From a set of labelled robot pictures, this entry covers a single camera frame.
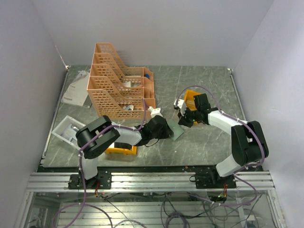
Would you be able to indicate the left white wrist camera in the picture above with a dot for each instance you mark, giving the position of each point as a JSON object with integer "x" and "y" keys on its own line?
{"x": 155, "y": 112}

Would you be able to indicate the yellow bin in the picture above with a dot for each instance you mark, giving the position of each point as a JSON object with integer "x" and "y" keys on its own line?
{"x": 190, "y": 98}
{"x": 122, "y": 148}

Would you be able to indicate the pink file organizer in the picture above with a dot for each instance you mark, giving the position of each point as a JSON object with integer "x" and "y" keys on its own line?
{"x": 117, "y": 90}

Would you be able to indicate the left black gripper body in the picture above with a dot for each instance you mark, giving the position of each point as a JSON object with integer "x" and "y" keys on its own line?
{"x": 163, "y": 133}

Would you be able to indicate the aluminium rail frame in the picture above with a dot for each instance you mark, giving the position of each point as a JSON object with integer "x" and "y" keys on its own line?
{"x": 148, "y": 182}

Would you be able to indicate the white paper sheet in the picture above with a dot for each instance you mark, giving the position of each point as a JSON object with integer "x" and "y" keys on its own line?
{"x": 76, "y": 93}

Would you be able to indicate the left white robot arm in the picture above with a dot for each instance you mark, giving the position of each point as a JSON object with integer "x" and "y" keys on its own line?
{"x": 99, "y": 135}

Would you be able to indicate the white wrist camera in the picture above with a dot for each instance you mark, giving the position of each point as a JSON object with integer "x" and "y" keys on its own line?
{"x": 155, "y": 112}
{"x": 180, "y": 105}

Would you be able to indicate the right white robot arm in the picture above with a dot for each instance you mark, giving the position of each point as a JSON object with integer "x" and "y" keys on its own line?
{"x": 248, "y": 144}

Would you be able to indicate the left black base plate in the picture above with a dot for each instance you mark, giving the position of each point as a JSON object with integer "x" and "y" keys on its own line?
{"x": 102, "y": 180}

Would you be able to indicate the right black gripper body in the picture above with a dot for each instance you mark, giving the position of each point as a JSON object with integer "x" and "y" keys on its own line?
{"x": 190, "y": 117}

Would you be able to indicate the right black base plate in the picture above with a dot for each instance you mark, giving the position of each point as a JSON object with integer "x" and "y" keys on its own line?
{"x": 212, "y": 181}

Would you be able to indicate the white bin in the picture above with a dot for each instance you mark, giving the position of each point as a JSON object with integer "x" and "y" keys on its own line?
{"x": 66, "y": 131}

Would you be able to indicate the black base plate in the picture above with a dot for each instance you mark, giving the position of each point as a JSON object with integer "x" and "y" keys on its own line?
{"x": 102, "y": 180}
{"x": 212, "y": 181}

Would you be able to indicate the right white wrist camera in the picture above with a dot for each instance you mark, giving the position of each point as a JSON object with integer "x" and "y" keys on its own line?
{"x": 180, "y": 105}

